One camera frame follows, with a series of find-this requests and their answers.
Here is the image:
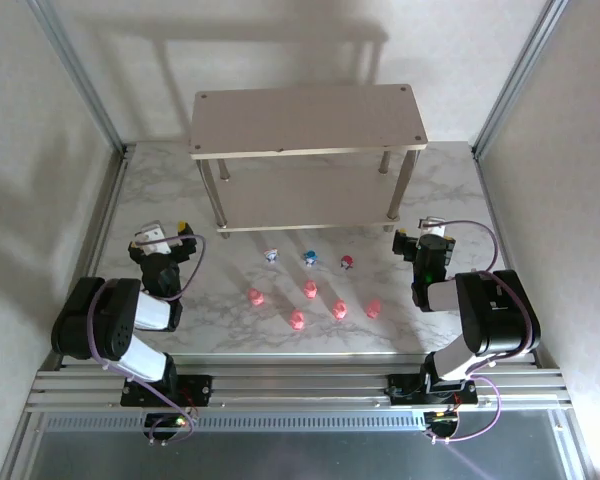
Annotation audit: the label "aluminium right side rail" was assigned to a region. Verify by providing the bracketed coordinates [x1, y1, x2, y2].
[472, 147, 544, 366]

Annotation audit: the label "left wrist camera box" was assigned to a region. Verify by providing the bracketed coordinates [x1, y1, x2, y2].
[133, 219, 174, 256]

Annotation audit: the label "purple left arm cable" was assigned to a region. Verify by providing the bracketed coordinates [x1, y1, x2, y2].
[87, 232, 207, 446]

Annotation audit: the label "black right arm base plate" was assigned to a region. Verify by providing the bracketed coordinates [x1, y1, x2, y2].
[387, 372, 480, 406]

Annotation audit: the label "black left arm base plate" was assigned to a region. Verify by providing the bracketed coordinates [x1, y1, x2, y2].
[120, 374, 214, 407]

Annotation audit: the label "slotted grey cable duct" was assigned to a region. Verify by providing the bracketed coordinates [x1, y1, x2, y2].
[39, 412, 429, 434]

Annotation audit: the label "aluminium left side rail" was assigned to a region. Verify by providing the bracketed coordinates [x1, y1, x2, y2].
[54, 144, 131, 366]

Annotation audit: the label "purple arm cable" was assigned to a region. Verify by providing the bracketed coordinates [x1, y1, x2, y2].
[87, 232, 207, 446]
[419, 218, 544, 446]

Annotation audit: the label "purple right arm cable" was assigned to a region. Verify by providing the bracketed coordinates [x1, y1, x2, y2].
[419, 218, 544, 446]

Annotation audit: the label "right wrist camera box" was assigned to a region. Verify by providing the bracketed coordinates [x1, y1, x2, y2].
[417, 215, 451, 241]

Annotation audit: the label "grey metal plate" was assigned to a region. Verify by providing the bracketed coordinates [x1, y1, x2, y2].
[0, 432, 586, 480]

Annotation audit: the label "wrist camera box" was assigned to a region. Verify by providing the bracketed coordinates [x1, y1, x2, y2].
[417, 215, 451, 241]
[133, 219, 174, 256]

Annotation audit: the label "aluminium right frame post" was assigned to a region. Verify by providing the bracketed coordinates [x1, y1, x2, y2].
[470, 0, 579, 160]

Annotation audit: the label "aluminium left frame post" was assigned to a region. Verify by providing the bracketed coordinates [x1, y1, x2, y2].
[27, 0, 136, 161]

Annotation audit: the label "aluminium rail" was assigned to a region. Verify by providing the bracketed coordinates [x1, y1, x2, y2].
[472, 147, 544, 366]
[54, 144, 131, 366]

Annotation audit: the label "two-tier beige shelf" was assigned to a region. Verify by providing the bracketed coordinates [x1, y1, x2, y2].
[187, 83, 429, 240]

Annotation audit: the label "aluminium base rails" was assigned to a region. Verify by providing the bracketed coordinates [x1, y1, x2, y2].
[24, 353, 574, 414]

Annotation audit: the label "aluminium frame post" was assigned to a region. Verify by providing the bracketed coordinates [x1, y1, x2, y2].
[470, 0, 579, 160]
[27, 0, 136, 161]

